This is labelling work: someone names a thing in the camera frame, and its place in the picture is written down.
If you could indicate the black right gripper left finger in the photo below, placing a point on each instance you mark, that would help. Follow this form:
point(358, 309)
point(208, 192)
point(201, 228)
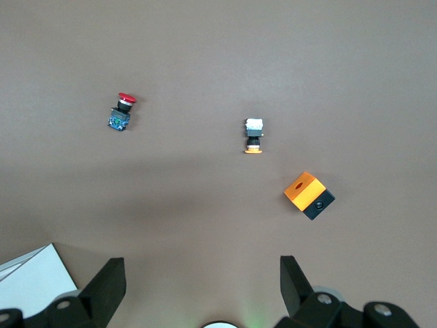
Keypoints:
point(102, 300)

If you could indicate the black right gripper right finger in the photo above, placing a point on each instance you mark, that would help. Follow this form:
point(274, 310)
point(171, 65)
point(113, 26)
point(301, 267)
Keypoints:
point(300, 307)

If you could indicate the red push button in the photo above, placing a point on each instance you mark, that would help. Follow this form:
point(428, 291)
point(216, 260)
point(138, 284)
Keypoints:
point(119, 119)

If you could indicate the white drawer cabinet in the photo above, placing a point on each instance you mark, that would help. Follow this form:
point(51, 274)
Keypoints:
point(30, 280)

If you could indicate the yellow push button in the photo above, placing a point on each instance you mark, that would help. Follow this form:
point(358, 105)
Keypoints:
point(254, 128)

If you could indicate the brown paper table cover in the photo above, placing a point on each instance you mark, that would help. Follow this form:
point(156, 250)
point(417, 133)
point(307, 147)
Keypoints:
point(218, 51)

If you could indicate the orange and black switch box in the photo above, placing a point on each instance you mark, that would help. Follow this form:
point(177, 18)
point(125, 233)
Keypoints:
point(304, 193)

